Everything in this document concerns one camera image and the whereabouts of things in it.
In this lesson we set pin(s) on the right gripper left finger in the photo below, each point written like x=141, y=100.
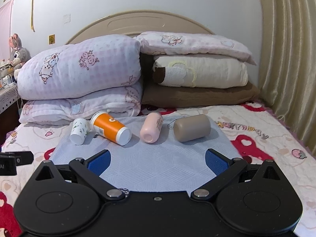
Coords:
x=89, y=171

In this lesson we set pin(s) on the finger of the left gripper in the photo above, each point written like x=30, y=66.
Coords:
x=23, y=157

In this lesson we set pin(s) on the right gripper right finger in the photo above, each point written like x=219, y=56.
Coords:
x=226, y=171

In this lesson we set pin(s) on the white leaf-print paper cup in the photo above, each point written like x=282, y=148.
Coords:
x=79, y=131

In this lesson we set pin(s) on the orange paper cup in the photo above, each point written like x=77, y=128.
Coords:
x=108, y=127

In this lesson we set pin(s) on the taupe plastic cup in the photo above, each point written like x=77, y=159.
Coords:
x=192, y=128

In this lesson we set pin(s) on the pink plastic cup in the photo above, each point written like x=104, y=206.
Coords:
x=151, y=127

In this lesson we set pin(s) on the bear print bed sheet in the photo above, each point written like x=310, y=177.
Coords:
x=251, y=128

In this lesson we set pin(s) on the light blue cloth mat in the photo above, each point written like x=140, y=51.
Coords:
x=165, y=166

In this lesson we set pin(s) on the bedside table with cloth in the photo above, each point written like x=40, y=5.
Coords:
x=9, y=101

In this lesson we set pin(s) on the pink checkered folded quilt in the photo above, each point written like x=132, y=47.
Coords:
x=78, y=80

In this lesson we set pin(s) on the brown pillow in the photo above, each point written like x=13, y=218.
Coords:
x=184, y=97

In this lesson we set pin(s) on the cream folded blanket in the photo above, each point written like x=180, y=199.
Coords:
x=202, y=71

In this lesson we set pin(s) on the grey plush bunny toy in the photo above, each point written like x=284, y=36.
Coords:
x=19, y=55

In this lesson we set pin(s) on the beige curtain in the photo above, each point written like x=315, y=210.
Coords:
x=287, y=64

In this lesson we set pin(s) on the pink floral pillow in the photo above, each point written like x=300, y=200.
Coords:
x=168, y=43

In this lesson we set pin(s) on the beige wooden headboard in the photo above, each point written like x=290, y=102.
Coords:
x=135, y=22

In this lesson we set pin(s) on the yellow wall sticker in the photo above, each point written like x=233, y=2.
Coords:
x=51, y=39

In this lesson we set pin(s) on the pink wall cloth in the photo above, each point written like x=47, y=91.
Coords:
x=5, y=29

